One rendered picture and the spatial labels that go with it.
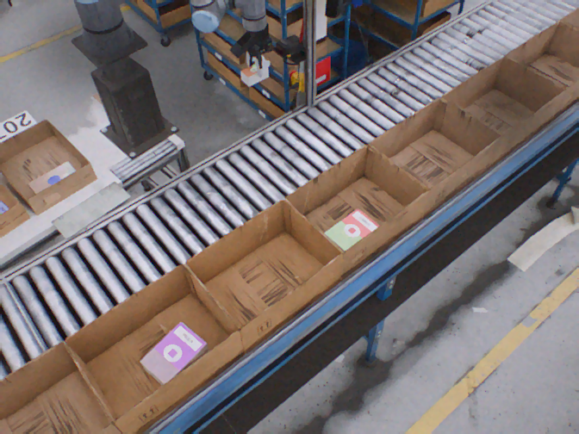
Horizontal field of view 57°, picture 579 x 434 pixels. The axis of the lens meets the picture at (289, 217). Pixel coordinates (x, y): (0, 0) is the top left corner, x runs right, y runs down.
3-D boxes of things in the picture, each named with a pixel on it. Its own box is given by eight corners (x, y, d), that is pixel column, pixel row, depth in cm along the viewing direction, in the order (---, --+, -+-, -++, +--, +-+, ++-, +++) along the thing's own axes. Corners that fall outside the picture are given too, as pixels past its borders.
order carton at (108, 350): (193, 289, 174) (183, 261, 161) (245, 355, 160) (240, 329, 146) (83, 363, 160) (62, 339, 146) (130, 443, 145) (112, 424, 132)
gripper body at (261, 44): (273, 52, 212) (271, 25, 202) (255, 61, 208) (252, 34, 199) (261, 44, 215) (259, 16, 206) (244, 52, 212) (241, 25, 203)
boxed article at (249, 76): (241, 80, 219) (239, 71, 216) (260, 70, 223) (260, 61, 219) (249, 86, 217) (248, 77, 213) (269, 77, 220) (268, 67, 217)
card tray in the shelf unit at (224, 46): (203, 38, 357) (201, 24, 349) (239, 21, 368) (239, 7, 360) (239, 65, 337) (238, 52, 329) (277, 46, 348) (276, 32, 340)
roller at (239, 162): (235, 155, 237) (233, 147, 233) (311, 226, 212) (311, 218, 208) (226, 160, 235) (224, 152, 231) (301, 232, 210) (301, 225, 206)
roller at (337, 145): (301, 116, 252) (301, 108, 248) (381, 178, 226) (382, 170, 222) (294, 121, 250) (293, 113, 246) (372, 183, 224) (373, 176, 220)
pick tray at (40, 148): (54, 134, 242) (46, 118, 234) (98, 178, 224) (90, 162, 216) (-5, 166, 230) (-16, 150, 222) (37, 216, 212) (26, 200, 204)
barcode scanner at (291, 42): (273, 62, 230) (275, 40, 222) (294, 54, 236) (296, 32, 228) (283, 69, 227) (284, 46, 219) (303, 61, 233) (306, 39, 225)
